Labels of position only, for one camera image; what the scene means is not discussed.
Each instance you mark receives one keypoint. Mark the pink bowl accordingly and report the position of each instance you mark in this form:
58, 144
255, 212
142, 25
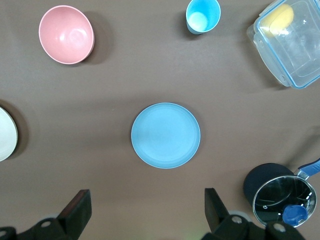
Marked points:
66, 35

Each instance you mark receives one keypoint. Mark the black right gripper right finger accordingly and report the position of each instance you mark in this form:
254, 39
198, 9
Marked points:
217, 220

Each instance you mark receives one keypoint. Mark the brown table cover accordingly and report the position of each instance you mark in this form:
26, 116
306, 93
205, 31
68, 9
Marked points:
125, 82

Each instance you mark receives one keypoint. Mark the yellow oval food item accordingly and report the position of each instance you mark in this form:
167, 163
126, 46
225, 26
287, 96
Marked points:
280, 17

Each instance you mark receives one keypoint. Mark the glass lid with blue knob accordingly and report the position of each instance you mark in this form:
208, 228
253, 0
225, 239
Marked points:
275, 197

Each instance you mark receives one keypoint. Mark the clear plastic food container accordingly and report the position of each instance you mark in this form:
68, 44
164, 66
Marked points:
295, 55

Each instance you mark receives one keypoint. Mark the blue cup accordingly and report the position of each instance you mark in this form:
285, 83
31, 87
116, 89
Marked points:
200, 17

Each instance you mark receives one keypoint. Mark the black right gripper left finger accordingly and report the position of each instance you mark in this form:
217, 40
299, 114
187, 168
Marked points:
75, 215

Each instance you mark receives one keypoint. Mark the blue plate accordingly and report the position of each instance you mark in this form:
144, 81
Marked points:
165, 135

